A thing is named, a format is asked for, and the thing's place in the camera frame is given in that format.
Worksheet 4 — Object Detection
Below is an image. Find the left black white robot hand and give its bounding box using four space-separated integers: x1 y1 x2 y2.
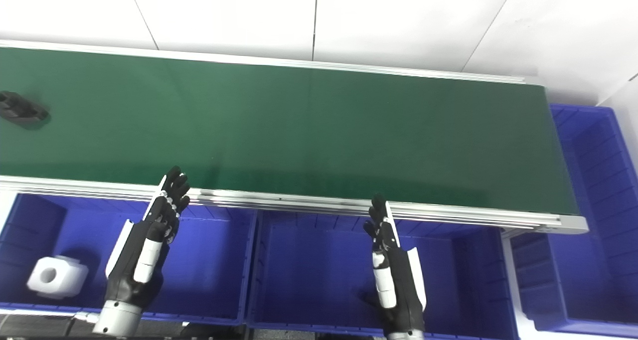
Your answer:
104 166 192 311

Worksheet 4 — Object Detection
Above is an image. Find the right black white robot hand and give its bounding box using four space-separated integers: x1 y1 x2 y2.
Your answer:
362 194 428 337

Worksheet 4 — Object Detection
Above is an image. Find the black flanged metal part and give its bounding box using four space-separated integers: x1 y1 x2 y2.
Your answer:
0 91 50 129

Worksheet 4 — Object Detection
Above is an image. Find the white plastic block part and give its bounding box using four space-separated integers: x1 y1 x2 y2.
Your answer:
27 255 90 300

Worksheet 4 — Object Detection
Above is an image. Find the green conveyor belt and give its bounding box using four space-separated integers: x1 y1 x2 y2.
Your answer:
0 39 590 235
0 46 580 216

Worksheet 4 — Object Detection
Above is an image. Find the blue plastic bin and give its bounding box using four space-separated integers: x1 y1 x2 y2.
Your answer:
246 210 520 340
508 104 638 339
0 192 258 326

